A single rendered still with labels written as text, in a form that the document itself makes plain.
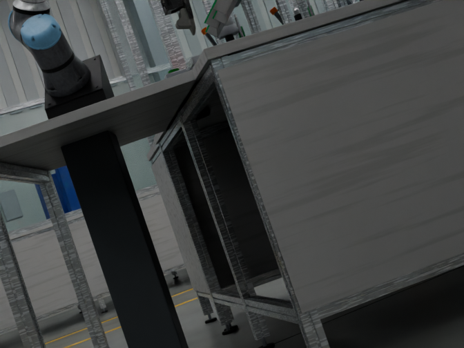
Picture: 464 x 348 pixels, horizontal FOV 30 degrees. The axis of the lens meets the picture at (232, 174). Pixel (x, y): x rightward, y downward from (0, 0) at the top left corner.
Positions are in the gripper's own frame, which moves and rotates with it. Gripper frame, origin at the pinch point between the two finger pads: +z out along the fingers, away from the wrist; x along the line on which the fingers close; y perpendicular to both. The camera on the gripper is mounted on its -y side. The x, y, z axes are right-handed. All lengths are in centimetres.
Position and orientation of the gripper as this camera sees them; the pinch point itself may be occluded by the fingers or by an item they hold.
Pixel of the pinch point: (195, 30)
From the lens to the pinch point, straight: 294.3
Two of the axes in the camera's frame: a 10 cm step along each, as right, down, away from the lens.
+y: -9.3, 3.1, -2.0
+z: 3.3, 9.4, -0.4
